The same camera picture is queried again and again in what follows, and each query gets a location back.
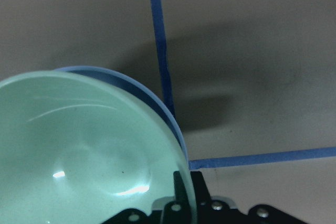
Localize green ceramic bowl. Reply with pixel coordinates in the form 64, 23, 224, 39
1, 71, 196, 223

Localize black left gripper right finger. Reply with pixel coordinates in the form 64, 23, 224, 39
191, 171, 211, 203

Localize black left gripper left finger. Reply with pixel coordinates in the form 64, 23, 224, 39
173, 171, 191, 223

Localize blue ceramic bowl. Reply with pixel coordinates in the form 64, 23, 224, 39
51, 67, 189, 172

